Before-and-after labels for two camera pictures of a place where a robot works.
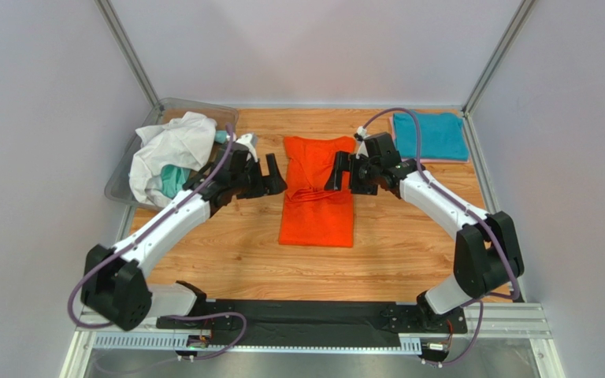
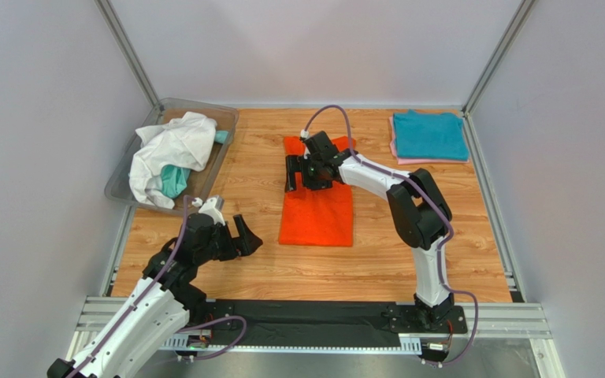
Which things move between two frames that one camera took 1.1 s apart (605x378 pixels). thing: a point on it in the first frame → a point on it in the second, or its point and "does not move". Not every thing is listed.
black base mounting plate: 315,324 does not move
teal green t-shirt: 173,177 does not move
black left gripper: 273,183 → 246,243
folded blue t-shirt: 442,136 does not move
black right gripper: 353,175 → 302,171
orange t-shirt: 312,215 does not move
